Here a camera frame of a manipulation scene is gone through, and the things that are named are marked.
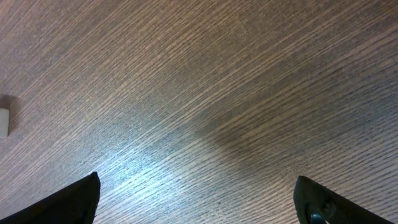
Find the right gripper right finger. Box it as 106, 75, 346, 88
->
294, 175, 392, 224

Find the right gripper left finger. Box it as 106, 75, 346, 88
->
1, 172, 101, 224

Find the blue block far right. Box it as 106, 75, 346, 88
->
0, 108, 9, 138

